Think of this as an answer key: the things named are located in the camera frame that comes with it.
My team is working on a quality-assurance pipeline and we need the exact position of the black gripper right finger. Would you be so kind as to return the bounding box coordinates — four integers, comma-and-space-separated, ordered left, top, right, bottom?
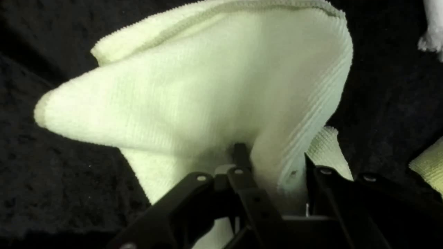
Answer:
302, 153, 443, 249

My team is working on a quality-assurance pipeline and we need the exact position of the white cloth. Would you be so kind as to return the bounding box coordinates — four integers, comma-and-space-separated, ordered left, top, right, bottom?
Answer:
34, 0, 356, 249

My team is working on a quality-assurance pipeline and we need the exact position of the white rope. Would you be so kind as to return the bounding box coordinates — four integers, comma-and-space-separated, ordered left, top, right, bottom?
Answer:
417, 0, 443, 63

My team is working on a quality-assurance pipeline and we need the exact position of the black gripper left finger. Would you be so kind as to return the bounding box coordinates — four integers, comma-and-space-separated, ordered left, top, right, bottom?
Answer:
108, 142, 297, 249

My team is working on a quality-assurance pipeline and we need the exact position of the black table cover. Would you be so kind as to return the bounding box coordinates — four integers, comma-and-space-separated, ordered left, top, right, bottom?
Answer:
0, 0, 443, 249

